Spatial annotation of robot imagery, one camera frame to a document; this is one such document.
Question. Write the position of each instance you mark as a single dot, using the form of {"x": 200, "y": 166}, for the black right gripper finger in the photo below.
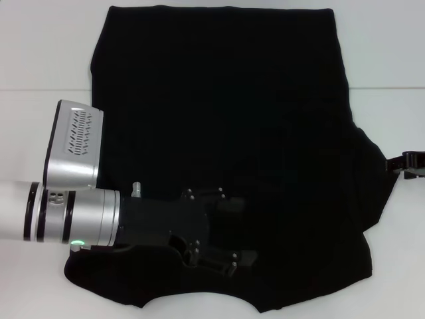
{"x": 398, "y": 163}
{"x": 415, "y": 174}

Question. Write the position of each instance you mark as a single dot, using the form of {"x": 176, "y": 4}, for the black shirt with FREE print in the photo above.
{"x": 219, "y": 109}

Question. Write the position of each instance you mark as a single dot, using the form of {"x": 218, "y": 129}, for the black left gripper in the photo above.
{"x": 162, "y": 217}

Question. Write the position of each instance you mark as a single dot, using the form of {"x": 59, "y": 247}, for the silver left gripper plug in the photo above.
{"x": 136, "y": 189}

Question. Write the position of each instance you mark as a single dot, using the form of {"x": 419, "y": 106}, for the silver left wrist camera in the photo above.
{"x": 73, "y": 146}

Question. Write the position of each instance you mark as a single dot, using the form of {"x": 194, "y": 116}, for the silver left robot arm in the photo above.
{"x": 63, "y": 212}

